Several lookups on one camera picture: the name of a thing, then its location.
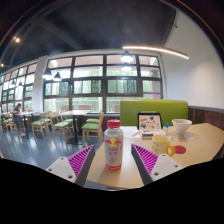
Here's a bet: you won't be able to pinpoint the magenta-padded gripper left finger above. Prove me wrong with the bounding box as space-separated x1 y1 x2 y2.
45 144 97 187

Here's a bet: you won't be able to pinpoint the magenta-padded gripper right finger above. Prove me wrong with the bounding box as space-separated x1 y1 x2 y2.
130 143 184 186

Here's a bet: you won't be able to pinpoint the red-capped clear drink bottle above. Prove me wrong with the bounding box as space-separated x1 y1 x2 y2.
103 119 125 172

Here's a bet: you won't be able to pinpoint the flat round red coaster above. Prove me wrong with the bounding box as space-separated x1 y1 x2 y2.
173 145 187 155

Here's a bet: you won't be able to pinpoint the small dark flat box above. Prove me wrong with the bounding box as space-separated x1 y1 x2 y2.
141 131 154 140

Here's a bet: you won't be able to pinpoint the white ceramic bowl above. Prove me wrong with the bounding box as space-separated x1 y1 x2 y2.
171 118 193 135

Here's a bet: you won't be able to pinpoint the black-framed tablet with stickers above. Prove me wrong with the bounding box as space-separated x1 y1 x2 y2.
137 111 164 132

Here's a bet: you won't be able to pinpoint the white printed paper sheets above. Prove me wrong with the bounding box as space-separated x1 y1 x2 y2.
119 125 144 138

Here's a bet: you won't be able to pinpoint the group of green-seated wooden chairs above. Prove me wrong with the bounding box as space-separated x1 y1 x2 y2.
1 111 105 148

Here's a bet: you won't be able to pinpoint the green upholstered bench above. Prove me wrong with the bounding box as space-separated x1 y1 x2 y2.
119 99 190 127

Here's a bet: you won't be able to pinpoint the person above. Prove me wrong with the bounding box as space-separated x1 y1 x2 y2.
12 102 27 138

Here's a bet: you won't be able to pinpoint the group of black pendant lamps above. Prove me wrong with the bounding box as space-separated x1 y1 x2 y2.
9 49 134 88

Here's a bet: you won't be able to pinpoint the long curved ceiling light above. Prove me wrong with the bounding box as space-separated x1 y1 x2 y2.
121 45 190 60

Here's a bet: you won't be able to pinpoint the cream mug with yellow handle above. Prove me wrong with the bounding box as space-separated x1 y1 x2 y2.
151 134 176 158

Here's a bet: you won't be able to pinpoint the square wooden pedestal table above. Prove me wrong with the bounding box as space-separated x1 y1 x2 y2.
13 110 41 139
58 109 92 145

